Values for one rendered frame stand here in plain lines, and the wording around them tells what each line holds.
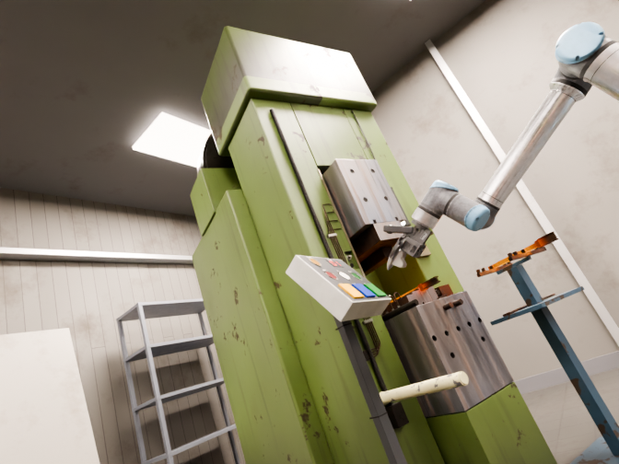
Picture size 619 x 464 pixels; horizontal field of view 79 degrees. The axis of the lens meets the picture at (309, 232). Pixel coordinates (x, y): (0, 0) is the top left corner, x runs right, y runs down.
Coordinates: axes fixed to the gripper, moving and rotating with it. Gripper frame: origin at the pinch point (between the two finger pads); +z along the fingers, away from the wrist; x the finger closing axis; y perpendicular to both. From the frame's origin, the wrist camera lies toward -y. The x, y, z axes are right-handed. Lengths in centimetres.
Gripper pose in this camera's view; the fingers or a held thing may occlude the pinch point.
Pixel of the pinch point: (388, 265)
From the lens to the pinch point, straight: 147.7
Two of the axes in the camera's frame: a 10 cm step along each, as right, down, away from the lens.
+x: 5.5, 1.2, 8.3
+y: 6.8, 5.2, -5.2
